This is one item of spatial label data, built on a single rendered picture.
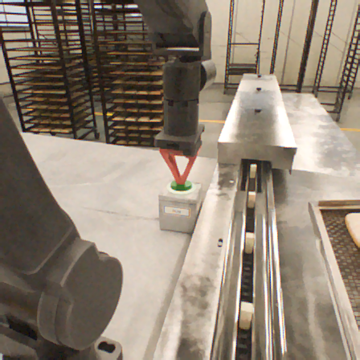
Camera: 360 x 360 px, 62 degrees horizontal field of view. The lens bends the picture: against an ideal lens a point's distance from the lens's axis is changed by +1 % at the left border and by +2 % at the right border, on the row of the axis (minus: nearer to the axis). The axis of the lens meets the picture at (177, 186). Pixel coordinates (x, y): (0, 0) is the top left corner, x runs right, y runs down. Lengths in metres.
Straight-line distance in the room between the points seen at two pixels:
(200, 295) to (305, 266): 0.21
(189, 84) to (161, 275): 0.29
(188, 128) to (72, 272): 0.32
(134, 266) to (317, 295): 0.27
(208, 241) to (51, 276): 0.29
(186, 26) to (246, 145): 0.38
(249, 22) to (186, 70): 6.79
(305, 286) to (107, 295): 0.31
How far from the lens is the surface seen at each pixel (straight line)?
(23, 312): 0.28
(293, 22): 7.26
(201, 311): 0.38
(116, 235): 0.57
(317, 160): 0.97
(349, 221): 0.51
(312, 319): 0.46
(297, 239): 0.59
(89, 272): 0.25
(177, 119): 0.48
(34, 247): 0.23
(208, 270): 0.43
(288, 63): 7.29
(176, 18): 0.41
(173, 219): 0.55
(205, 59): 0.54
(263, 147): 0.73
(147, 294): 0.46
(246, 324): 0.40
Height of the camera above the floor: 1.16
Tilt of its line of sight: 28 degrees down
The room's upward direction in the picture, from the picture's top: straight up
